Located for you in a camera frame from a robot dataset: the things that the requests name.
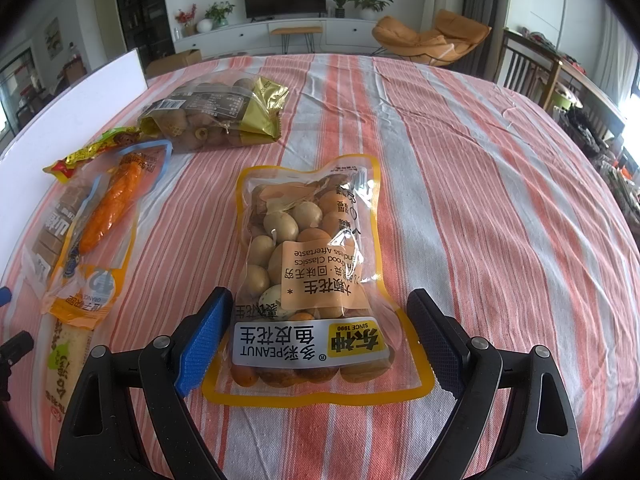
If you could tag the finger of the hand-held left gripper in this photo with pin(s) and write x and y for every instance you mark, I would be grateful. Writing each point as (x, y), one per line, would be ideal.
(15, 349)
(4, 295)

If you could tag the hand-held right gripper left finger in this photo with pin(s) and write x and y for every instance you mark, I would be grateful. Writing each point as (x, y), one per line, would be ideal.
(205, 345)

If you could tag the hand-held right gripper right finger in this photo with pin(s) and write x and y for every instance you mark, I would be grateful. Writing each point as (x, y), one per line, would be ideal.
(434, 341)

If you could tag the yellow-edged clear peanut bag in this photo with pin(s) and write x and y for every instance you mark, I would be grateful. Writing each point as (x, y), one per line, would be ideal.
(300, 240)

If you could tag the gold clear walnut bag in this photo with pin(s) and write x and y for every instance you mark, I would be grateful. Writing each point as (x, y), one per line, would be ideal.
(210, 110)

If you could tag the white green snack packet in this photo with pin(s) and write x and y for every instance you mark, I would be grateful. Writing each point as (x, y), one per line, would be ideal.
(65, 360)

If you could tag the clear brown cube snack packet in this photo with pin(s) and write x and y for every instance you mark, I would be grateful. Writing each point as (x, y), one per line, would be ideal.
(55, 230)

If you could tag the clear orange candy packet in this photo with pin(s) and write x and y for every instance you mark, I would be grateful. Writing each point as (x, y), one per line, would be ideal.
(110, 205)

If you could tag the red yellow snack packet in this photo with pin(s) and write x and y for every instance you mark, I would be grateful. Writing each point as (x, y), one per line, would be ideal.
(80, 157)

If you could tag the white board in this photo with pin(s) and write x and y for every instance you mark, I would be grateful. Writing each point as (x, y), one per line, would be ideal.
(60, 125)

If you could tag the orange white striped tablecloth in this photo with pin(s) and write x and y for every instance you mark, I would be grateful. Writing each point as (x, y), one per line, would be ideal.
(450, 160)

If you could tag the cardboard box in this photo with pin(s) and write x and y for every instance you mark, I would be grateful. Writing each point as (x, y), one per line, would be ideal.
(175, 60)

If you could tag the dark wooden chair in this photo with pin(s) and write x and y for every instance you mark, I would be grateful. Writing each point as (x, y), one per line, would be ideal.
(530, 60)

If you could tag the orange lounge chair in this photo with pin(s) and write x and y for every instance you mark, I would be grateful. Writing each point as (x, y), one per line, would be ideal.
(425, 40)

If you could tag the dark shelf cabinet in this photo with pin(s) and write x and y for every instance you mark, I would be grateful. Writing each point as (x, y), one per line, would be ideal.
(142, 10)

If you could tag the white television cabinet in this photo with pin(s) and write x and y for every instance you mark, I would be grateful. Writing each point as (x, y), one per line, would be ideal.
(350, 35)

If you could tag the white round vase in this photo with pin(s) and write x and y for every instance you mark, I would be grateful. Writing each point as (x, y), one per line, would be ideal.
(204, 26)

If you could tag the small wooden bench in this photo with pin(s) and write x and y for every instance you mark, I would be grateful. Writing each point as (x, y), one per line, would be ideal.
(295, 30)

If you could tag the red flower bouquet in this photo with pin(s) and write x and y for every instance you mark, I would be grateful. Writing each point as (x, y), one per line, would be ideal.
(185, 15)

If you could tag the green potted plant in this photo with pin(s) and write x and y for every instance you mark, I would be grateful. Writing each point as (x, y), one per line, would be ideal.
(219, 12)

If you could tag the white sheer curtain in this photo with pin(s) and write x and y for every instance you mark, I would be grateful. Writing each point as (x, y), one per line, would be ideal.
(617, 55)

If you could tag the large leafy potted plant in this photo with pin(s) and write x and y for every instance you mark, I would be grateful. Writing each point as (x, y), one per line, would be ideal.
(369, 2)

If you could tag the small potted plant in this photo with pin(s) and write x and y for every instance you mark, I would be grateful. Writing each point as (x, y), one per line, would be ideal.
(340, 6)

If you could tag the framed wall picture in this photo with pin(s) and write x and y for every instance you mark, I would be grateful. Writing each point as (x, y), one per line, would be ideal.
(52, 37)

